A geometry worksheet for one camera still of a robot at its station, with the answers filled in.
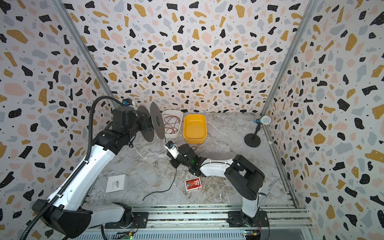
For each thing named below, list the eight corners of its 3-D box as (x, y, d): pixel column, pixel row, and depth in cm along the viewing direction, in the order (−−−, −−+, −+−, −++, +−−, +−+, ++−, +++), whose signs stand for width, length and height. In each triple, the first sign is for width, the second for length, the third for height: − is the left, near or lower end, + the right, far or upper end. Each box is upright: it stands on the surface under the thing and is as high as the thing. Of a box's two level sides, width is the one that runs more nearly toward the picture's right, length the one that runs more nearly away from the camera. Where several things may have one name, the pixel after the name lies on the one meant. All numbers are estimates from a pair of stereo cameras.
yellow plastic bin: (182, 145, 105) (181, 140, 101) (185, 119, 121) (184, 114, 117) (206, 145, 106) (207, 140, 101) (206, 119, 122) (206, 114, 117)
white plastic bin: (158, 138, 109) (156, 133, 104) (164, 111, 127) (163, 106, 122) (181, 138, 109) (180, 133, 105) (184, 111, 127) (183, 106, 122)
